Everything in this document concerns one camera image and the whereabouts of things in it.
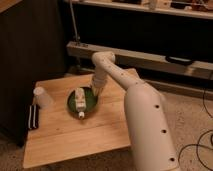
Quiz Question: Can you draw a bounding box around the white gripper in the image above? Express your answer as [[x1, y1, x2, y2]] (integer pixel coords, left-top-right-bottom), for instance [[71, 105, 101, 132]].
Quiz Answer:
[[92, 70, 107, 96]]

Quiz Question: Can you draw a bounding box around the green ceramic bowl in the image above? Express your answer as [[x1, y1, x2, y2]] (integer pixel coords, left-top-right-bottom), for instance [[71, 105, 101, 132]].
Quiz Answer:
[[66, 87, 98, 119]]

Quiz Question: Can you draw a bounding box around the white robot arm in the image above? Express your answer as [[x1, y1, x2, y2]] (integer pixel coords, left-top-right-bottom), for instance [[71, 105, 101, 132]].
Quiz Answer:
[[92, 52, 181, 171]]

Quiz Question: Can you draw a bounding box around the white plastic bottle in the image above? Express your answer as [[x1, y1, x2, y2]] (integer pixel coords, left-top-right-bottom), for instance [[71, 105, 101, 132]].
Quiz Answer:
[[75, 88, 86, 118]]

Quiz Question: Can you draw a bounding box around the metal pole stand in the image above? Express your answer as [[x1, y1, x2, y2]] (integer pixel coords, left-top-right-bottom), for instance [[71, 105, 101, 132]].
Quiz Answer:
[[69, 0, 86, 73]]

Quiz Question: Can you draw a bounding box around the white paper cup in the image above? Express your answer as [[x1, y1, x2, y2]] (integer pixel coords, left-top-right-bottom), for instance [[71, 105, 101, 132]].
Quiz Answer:
[[33, 87, 53, 109]]

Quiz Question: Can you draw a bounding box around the dark cabinet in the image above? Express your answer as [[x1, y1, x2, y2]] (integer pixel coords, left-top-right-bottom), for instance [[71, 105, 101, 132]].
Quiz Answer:
[[0, 0, 66, 146]]

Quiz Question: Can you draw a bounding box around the wooden shelf with clutter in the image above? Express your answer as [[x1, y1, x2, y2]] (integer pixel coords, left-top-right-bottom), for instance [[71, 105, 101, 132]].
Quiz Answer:
[[63, 0, 213, 20]]

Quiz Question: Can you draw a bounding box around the black handle on rail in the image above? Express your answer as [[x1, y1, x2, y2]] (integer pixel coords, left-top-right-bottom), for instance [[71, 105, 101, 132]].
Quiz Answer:
[[165, 56, 195, 66]]

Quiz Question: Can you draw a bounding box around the metal beam rail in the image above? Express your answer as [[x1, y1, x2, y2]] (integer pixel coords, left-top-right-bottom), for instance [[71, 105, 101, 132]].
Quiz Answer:
[[66, 41, 213, 79]]

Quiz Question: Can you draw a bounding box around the black floor cable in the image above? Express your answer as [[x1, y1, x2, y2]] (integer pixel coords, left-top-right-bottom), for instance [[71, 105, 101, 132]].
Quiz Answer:
[[177, 71, 213, 163]]

